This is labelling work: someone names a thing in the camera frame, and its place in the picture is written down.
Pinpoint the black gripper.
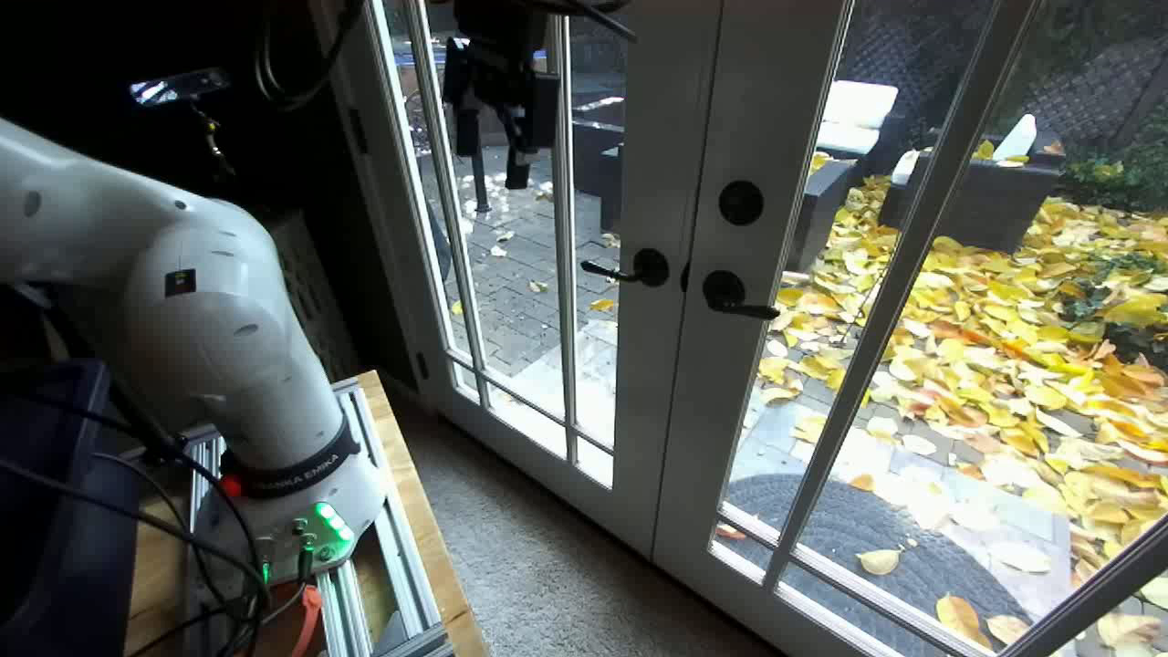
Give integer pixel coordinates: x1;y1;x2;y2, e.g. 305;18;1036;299
440;0;560;189

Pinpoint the white french door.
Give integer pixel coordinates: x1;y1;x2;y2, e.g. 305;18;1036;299
361;0;720;552
668;0;1168;657

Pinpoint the black door lever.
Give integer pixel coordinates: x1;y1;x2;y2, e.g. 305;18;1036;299
579;247;668;287
701;270;777;321

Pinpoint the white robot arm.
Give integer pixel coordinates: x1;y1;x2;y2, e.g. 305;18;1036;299
0;0;387;573

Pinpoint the black deadbolt lock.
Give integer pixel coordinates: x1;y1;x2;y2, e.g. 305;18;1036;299
720;179;763;226

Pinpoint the black outdoor sofa left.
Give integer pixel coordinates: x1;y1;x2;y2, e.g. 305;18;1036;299
788;79;898;270

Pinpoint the black outdoor sofa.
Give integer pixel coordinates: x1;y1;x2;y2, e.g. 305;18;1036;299
880;148;1062;253
788;79;898;270

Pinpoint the black outdoor sofa right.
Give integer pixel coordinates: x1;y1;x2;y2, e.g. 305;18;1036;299
880;148;1062;253

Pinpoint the dark round doormat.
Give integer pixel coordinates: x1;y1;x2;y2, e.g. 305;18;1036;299
727;471;1036;657

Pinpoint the dark blue box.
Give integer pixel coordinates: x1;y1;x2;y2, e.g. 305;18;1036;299
0;360;137;657

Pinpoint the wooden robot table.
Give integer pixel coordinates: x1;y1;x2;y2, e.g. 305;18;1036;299
125;367;488;657

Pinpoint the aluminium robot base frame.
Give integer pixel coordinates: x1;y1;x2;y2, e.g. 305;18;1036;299
184;380;451;657

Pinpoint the green cable connector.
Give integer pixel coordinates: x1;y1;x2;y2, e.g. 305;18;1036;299
294;503;356;565

